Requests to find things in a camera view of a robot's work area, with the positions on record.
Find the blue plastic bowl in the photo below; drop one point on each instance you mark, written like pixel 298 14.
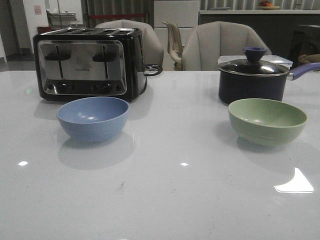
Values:
pixel 93 119

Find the green plastic bowl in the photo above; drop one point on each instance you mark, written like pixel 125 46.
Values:
pixel 266 122

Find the beige chair on left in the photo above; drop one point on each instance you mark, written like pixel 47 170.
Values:
pixel 153 51

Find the beige chair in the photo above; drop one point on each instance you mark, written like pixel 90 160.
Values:
pixel 153 51
pixel 207 42

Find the cream plastic chair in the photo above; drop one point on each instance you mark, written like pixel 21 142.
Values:
pixel 174 44

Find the dark blue saucepan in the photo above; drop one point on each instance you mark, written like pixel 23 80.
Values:
pixel 233 87

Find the beige chair on right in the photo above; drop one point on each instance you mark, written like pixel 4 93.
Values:
pixel 207 42

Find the clear plastic container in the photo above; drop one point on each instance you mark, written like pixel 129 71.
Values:
pixel 270 58

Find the black and chrome toaster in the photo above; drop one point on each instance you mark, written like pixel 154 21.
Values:
pixel 75 63

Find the glass lid with blue knob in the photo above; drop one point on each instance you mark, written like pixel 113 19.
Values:
pixel 253 65

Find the white cabinet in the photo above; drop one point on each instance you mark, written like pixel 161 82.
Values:
pixel 184 13

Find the fruit plate on counter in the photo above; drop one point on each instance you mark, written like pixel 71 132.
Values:
pixel 266 5

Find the dark counter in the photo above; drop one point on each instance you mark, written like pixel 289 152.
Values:
pixel 287 33

